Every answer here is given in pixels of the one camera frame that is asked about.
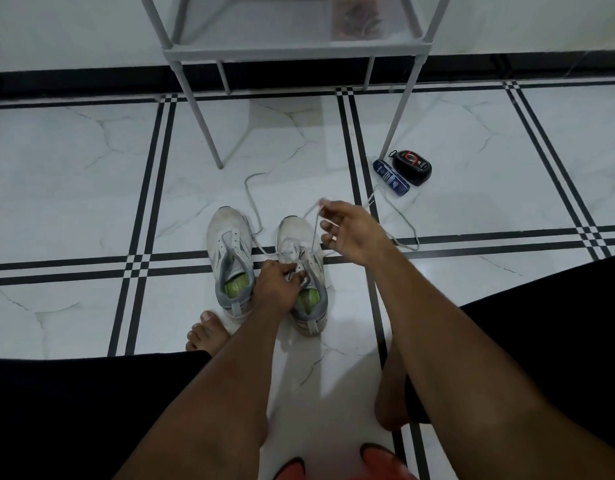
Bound person's left hand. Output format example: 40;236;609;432
251;260;311;319

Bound person's right hand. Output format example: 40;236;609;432
318;199;397;269

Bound grey white shoelace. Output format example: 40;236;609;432
364;187;421;253
243;172;334;287

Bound white grey sneaker shoe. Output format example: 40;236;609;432
275;215;330;337
206;206;256;320

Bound clear container with red lid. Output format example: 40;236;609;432
329;0;389;42

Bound clear box with red lid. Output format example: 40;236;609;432
335;0;384;39

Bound person's right forearm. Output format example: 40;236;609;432
371;247;615;480

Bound person's left forearm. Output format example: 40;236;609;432
115;308;284;480

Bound person's left foot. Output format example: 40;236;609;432
185;310;232;357

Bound person's right leg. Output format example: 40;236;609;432
374;339;431;432

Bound grey metal shelf rack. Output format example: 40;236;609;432
137;0;454;171

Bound black oval polish bottle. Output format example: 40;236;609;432
389;149;434;187

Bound black shorts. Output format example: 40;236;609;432
0;252;615;480

